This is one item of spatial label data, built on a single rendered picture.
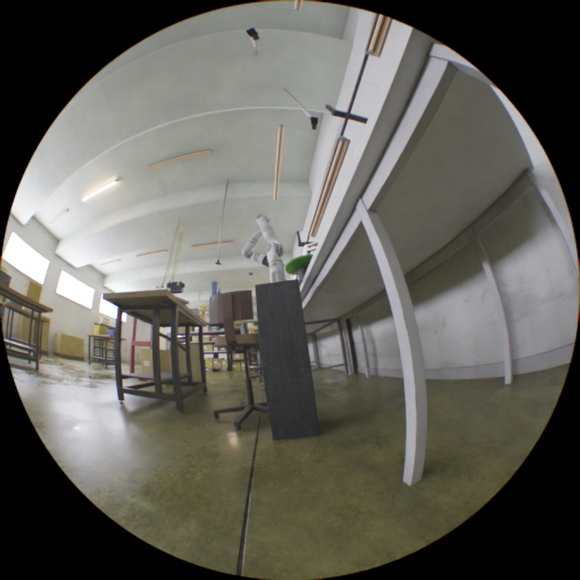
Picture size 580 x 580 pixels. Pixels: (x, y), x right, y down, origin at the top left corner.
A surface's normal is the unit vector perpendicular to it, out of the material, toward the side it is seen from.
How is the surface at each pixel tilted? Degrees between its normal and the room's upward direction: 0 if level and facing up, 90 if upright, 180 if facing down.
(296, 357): 90
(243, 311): 90
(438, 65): 90
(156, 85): 180
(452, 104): 180
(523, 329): 90
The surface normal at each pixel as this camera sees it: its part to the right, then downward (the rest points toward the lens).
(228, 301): -0.11, -0.28
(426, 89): -0.99, 0.08
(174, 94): 0.12, 0.94
